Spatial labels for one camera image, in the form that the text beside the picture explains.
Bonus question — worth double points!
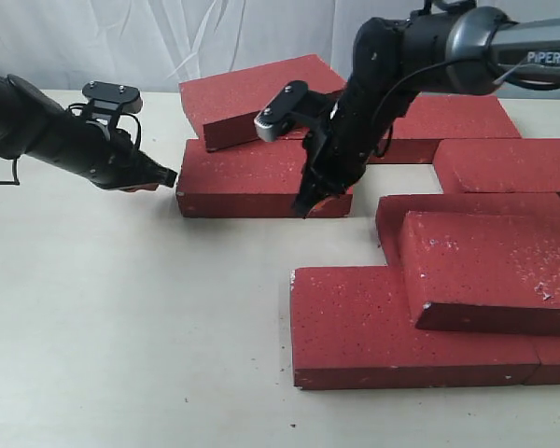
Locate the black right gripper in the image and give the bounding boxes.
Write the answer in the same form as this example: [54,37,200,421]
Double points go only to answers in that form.
[292,78,413,218]

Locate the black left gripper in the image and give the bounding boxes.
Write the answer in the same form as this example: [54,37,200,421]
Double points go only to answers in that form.
[60,114,178,192]

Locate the red brick moved into row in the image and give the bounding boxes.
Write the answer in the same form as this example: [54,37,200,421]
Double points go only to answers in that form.
[175,138,355,219]

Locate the red brick with white chips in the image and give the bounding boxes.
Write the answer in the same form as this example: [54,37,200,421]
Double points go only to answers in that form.
[399,212,560,336]

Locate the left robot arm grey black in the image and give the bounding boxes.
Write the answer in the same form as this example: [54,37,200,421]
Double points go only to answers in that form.
[0,75,177,191]

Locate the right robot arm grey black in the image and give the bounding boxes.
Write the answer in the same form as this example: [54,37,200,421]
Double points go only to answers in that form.
[293,1,560,217]

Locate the red brick centre right row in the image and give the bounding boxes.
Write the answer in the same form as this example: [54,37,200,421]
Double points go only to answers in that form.
[375,193,560,266]

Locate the red brick row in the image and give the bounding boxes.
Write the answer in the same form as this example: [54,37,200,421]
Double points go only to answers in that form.
[375,193,560,266]
[433,138,560,193]

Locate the red brick back left tilted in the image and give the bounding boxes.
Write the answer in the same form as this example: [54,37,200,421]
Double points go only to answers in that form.
[179,54,344,152]

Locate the red brick front left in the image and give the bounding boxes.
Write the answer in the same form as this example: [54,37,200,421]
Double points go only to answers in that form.
[289,266,540,390]

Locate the red brick back right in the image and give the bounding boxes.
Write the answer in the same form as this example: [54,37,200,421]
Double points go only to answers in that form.
[370,95,521,164]

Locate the red brick right middle row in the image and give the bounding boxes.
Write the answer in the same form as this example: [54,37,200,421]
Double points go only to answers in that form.
[433,138,560,193]

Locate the red brick front right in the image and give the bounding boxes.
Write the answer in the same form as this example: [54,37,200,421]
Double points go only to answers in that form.
[525,336,560,385]

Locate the white backdrop curtain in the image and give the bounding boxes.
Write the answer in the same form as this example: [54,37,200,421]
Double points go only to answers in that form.
[0,0,560,102]

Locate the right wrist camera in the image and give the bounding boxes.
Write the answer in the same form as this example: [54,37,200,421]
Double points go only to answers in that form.
[254,80,308,143]

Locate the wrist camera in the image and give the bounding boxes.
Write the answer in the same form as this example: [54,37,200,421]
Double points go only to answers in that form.
[254,80,308,143]
[82,81,143,114]

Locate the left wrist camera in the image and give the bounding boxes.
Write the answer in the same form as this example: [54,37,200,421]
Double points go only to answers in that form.
[82,81,143,114]

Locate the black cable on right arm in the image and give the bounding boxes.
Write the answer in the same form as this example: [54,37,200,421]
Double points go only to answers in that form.
[372,60,454,160]

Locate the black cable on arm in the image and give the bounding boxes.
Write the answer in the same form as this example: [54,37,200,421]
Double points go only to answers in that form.
[0,158,22,187]
[372,60,454,160]

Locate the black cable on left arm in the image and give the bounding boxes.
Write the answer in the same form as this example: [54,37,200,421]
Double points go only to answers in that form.
[0,158,22,187]

